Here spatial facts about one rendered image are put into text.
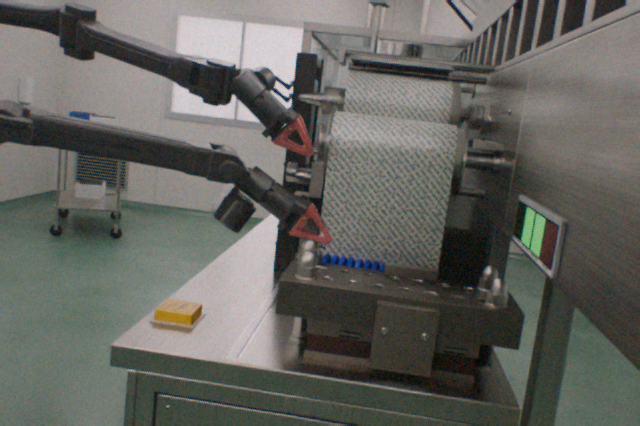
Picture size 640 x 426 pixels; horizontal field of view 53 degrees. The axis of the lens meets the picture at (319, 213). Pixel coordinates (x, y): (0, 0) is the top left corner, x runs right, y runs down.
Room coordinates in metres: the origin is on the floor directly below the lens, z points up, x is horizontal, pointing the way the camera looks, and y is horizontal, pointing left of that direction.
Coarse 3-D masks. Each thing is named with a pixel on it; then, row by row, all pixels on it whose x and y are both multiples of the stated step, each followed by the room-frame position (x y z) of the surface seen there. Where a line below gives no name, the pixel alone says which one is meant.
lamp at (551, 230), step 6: (546, 228) 0.79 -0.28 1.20; (552, 228) 0.76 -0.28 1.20; (546, 234) 0.78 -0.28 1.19; (552, 234) 0.76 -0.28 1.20; (546, 240) 0.78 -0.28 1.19; (552, 240) 0.75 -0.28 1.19; (546, 246) 0.78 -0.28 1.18; (552, 246) 0.75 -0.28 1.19; (546, 252) 0.77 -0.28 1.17; (552, 252) 0.74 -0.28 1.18; (546, 258) 0.77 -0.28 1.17
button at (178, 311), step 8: (160, 304) 1.13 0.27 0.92; (168, 304) 1.14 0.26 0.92; (176, 304) 1.14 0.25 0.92; (184, 304) 1.15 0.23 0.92; (192, 304) 1.15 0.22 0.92; (200, 304) 1.16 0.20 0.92; (160, 312) 1.10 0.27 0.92; (168, 312) 1.10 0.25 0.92; (176, 312) 1.10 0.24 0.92; (184, 312) 1.10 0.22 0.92; (192, 312) 1.11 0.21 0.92; (200, 312) 1.16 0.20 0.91; (160, 320) 1.10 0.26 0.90; (168, 320) 1.10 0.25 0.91; (176, 320) 1.10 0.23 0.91; (184, 320) 1.10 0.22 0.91; (192, 320) 1.11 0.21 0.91
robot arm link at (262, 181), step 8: (248, 168) 1.23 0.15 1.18; (256, 168) 1.22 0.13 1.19; (256, 176) 1.20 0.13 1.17; (264, 176) 1.21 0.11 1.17; (248, 184) 1.20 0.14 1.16; (256, 184) 1.20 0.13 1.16; (264, 184) 1.20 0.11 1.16; (272, 184) 1.22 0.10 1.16; (240, 192) 1.23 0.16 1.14; (248, 192) 1.21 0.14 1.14; (256, 192) 1.20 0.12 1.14; (264, 192) 1.20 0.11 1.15; (248, 200) 1.22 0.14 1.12; (256, 200) 1.21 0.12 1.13
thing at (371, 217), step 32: (352, 192) 1.21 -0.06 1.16; (384, 192) 1.20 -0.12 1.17; (416, 192) 1.20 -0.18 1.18; (448, 192) 1.19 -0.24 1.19; (352, 224) 1.21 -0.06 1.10; (384, 224) 1.20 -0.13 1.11; (416, 224) 1.20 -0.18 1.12; (352, 256) 1.21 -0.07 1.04; (384, 256) 1.20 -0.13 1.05; (416, 256) 1.19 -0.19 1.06
